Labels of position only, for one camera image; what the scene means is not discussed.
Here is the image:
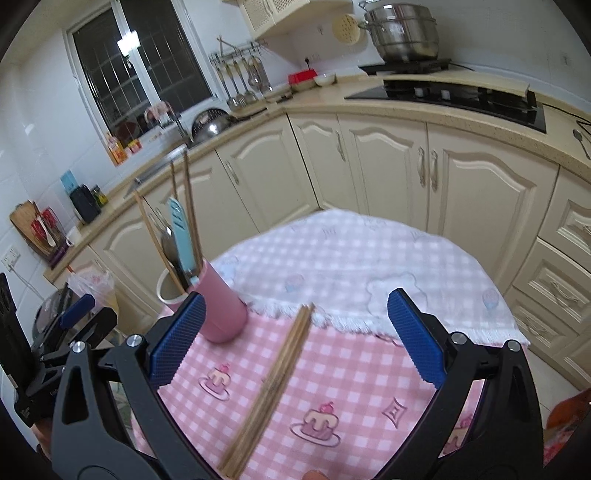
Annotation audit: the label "hanging metal spatula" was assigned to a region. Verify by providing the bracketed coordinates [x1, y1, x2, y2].
[221, 60, 237, 106]

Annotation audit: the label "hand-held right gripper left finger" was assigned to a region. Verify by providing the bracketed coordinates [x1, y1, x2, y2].
[51, 292, 222, 480]

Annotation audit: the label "round yellow perforated plate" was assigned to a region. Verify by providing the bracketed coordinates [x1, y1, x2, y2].
[332, 13, 358, 44]

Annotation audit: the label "stainless steel sink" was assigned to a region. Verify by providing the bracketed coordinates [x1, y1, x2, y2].
[124, 148, 190, 197]

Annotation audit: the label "hanging slotted turner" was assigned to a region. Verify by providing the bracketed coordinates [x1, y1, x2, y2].
[231, 59, 249, 104]

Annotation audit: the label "white checkered fringed cloth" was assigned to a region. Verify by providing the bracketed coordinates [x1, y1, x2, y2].
[215, 209, 532, 347]

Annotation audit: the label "wooden chopstick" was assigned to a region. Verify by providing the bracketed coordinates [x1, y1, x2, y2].
[134, 191, 183, 291]
[168, 161, 182, 232]
[183, 150, 204, 275]

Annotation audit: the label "orange packet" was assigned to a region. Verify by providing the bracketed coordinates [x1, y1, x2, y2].
[105, 133, 129, 166]

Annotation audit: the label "white framed window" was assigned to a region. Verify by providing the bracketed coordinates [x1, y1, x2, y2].
[65, 0, 218, 139]

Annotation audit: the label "hanging metal skimmer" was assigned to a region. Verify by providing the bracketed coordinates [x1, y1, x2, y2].
[247, 55, 271, 93]

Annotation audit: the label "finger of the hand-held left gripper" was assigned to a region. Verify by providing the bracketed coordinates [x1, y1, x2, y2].
[31, 293, 96, 357]
[41, 307, 119, 367]

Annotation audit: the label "round dark appliance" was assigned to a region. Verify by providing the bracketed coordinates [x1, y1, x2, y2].
[31, 288, 75, 342]

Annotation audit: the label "stainless steel steamer pot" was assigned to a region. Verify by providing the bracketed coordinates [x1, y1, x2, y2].
[358, 0, 439, 63]

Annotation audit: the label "black kettle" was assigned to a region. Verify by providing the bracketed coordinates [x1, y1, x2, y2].
[69, 184, 101, 224]

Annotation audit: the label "black gas stove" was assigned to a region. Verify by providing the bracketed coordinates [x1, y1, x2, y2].
[344, 78, 548, 134]

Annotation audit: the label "cream lower kitchen cabinets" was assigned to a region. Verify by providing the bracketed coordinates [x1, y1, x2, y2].
[44, 108, 591, 393]

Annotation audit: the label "metal sink faucet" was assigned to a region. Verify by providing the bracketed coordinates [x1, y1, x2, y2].
[145, 104, 192, 148]

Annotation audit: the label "cream lattice wall cabinet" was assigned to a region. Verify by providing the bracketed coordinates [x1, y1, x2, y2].
[235, 0, 354, 40]

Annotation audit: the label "translucent plastic bag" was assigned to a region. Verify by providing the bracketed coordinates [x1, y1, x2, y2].
[67, 270, 118, 310]

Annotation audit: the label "wooden cutting board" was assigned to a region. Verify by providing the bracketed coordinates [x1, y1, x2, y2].
[10, 200, 51, 259]

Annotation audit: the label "light blue sheathed knife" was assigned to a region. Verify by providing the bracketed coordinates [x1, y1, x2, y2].
[167, 198, 200, 284]

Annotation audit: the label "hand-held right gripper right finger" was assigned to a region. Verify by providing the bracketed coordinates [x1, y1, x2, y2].
[376, 288, 546, 480]

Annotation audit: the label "colourful printed box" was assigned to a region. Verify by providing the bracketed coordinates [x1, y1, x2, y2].
[542, 392, 591, 467]

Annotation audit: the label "black induction cooker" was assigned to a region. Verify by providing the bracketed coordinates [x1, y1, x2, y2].
[359, 59, 453, 75]

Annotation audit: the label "pink checkered cartoon tablecloth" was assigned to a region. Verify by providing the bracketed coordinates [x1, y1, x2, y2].
[131, 305, 490, 480]

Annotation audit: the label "metal wall utensil rack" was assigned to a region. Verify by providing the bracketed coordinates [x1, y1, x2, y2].
[209, 41, 269, 61]

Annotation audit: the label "steel wok with colander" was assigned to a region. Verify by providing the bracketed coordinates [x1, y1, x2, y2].
[189, 107, 269, 141]

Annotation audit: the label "dark spoon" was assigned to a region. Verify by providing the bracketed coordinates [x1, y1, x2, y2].
[159, 217, 185, 291]

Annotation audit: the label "bundle of wooden chopsticks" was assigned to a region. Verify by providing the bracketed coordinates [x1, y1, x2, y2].
[217, 302, 315, 478]

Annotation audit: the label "knife rack with red handles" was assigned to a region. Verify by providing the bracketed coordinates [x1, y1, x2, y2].
[30, 208, 70, 268]

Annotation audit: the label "pink utensil holder cup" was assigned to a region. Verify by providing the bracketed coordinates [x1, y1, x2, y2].
[157, 261, 250, 343]

